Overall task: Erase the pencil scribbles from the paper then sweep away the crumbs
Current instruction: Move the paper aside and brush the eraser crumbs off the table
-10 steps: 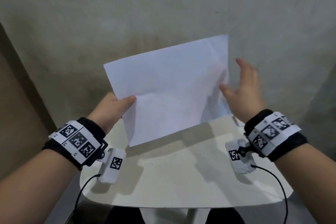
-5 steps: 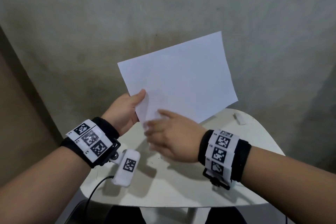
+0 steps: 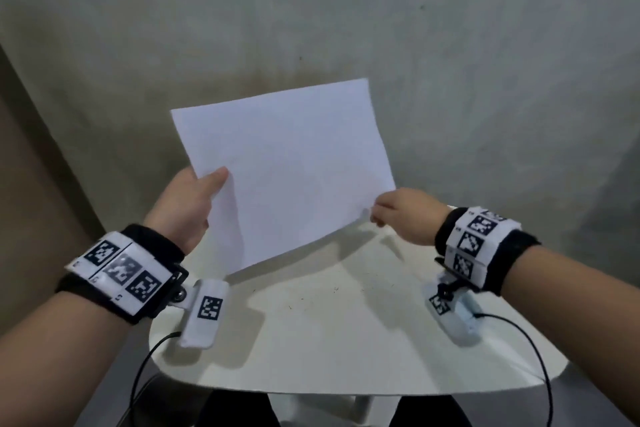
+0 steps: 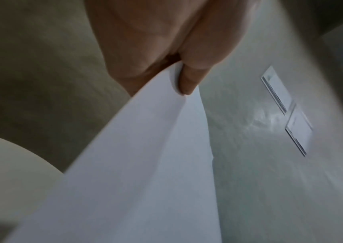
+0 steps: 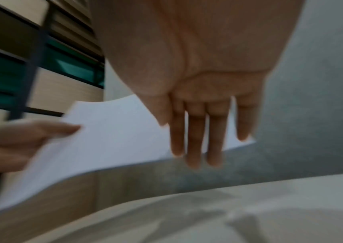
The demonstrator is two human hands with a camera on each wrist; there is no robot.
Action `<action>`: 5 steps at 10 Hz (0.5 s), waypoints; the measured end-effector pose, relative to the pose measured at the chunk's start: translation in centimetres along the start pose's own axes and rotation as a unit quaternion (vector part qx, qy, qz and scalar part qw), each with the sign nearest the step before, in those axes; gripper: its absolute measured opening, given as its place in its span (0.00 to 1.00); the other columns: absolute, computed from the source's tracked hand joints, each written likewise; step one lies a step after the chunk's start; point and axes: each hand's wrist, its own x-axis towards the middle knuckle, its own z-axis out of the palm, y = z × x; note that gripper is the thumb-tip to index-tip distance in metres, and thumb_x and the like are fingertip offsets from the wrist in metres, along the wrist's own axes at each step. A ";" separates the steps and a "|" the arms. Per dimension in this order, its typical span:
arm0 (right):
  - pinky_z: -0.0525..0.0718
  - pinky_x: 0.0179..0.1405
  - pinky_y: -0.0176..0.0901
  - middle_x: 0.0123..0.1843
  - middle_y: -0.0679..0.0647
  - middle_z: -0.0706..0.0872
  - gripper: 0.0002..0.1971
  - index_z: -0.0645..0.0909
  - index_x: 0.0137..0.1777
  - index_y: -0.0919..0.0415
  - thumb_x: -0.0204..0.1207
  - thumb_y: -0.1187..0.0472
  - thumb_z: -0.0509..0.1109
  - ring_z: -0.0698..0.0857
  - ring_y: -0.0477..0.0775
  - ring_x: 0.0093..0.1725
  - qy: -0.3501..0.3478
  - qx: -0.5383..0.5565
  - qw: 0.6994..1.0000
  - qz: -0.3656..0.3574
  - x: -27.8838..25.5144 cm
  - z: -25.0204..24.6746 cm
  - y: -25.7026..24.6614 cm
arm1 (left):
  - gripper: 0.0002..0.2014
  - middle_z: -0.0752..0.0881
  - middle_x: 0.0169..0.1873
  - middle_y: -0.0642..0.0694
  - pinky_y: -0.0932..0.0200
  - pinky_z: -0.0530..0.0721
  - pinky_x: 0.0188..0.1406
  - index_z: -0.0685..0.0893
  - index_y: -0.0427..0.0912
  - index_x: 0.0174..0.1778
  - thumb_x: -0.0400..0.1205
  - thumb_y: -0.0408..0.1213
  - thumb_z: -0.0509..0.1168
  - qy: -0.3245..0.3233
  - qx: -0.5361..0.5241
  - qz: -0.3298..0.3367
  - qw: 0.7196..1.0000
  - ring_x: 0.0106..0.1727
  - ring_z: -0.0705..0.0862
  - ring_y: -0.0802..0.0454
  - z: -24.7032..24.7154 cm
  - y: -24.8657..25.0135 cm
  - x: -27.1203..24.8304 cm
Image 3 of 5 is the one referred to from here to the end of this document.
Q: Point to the person's left hand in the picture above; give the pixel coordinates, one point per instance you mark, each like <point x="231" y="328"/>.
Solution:
<point x="185" y="206"/>

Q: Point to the person's right hand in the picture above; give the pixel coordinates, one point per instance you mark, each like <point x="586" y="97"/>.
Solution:
<point x="412" y="216"/>

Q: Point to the white paper sheet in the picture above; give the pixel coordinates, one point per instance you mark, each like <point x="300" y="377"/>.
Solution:
<point x="290" y="166"/>

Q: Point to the person's left forearm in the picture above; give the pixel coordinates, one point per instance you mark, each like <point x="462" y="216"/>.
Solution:
<point x="60" y="366"/>

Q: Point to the person's right forearm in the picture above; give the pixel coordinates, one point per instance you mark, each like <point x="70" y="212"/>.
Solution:
<point x="575" y="316"/>

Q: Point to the person's right leg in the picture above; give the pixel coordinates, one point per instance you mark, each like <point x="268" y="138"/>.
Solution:
<point x="430" y="414"/>

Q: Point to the person's leg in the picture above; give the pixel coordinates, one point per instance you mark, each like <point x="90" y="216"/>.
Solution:
<point x="430" y="414"/>
<point x="235" y="411"/>

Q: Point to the person's left leg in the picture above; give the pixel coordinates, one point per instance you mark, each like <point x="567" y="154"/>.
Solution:
<point x="235" y="411"/>

